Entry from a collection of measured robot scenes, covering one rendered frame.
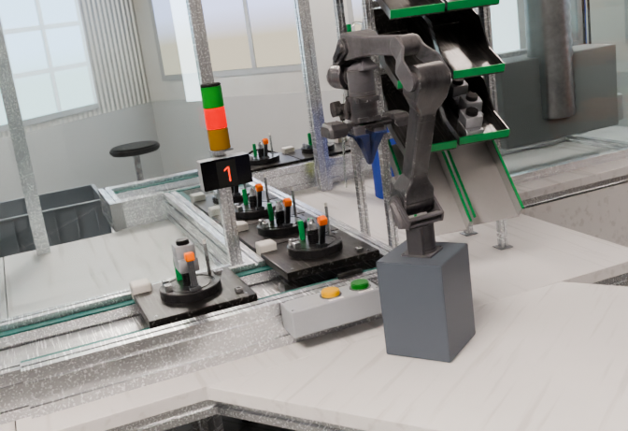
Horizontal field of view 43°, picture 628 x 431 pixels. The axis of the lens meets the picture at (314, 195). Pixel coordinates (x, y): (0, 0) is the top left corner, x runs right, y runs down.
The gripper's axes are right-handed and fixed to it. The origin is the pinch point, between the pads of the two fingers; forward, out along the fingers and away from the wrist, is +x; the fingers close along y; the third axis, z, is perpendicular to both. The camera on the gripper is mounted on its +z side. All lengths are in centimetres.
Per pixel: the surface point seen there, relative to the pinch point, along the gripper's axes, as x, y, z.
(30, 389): 34, 76, 1
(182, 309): 29, 43, 9
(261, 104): 50, -121, 464
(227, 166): 4.0, 23.8, 28.8
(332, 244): 26.7, 2.5, 21.9
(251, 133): 73, -113, 475
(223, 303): 28.8, 34.6, 7.3
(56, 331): 33, 69, 28
